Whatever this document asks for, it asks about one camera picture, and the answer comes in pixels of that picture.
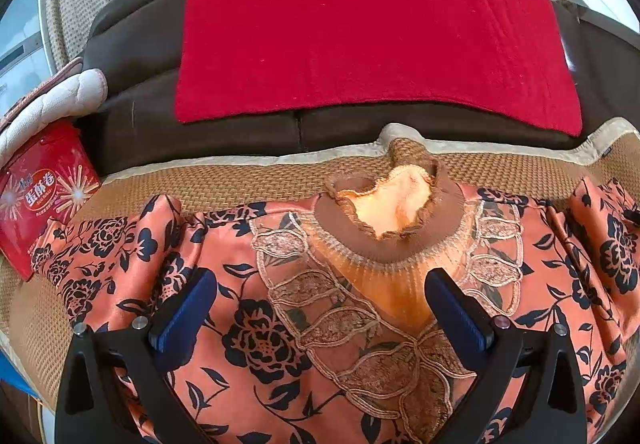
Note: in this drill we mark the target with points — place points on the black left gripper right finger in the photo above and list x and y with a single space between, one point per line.
550 406

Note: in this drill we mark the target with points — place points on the dark brown leather sofa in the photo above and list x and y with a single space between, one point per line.
138 46

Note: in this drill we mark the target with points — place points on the woven tan seat mat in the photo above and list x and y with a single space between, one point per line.
35 333

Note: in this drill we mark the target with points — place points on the white padded cushion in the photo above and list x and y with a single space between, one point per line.
71 92

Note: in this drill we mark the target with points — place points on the red quilted cushion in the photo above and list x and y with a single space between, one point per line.
256 56

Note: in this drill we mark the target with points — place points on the orange floral satin garment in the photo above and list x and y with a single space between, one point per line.
317 328

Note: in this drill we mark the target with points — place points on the red snack bag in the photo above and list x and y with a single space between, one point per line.
50 177

